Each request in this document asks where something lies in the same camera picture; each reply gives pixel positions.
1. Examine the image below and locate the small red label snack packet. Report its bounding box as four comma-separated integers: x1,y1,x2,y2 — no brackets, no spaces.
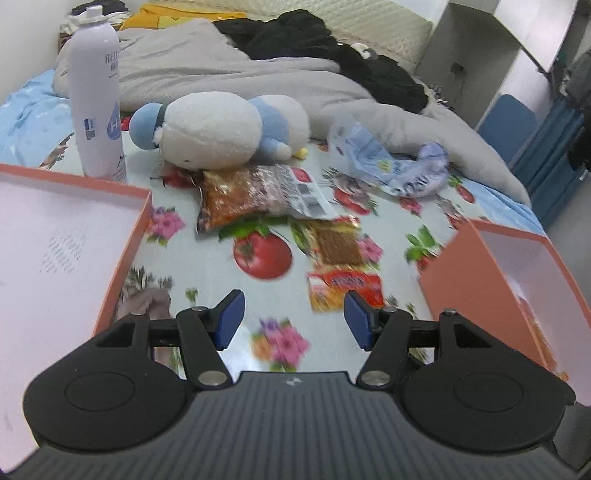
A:
305,219,385,313

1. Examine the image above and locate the white spray bottle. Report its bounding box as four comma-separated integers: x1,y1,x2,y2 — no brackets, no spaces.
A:
67,6,127,183

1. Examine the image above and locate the yellow cloth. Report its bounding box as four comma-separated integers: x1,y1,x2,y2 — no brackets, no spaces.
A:
120,4,247,31

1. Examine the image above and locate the floral plastic tablecloth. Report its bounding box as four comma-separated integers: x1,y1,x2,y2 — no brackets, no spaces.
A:
39,134,550,374

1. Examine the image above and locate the blue white crumpled plastic bag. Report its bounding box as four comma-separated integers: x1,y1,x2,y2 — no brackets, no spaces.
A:
327,117,450,199

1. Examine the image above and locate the white and blue plush toy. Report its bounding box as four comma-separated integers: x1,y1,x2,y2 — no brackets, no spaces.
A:
129,91,311,171

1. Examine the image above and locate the black clothing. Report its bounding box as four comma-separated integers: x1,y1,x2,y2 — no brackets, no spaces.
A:
215,9,428,114

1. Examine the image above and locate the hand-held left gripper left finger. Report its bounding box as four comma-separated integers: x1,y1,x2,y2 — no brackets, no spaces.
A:
95,290,245,389

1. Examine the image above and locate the orange cardboard box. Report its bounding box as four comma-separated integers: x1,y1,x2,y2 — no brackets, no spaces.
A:
418,219,591,384

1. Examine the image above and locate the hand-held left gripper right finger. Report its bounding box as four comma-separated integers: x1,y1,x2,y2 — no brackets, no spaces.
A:
344,290,493,389

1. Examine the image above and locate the clear barcode snack packet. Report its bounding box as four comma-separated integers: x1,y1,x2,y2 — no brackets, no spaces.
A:
196,165,340,234

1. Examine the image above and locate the orange box lid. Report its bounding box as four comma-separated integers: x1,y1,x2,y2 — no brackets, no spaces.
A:
0,164,153,453

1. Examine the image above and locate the dark cloth pile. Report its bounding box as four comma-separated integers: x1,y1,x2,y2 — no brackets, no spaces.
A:
58,0,132,47

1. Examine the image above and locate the grey blanket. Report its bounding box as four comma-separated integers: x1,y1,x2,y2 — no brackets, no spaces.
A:
53,18,532,208

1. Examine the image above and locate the blue chair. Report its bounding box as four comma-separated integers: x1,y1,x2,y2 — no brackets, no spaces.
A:
478,95,539,164

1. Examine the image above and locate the white desk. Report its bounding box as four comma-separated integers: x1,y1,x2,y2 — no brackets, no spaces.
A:
413,0,591,130

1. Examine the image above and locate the blue curtain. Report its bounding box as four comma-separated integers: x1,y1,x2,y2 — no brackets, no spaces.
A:
524,99,591,227

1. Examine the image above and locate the light blue bed sheet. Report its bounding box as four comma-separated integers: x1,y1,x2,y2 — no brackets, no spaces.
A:
0,69,77,169

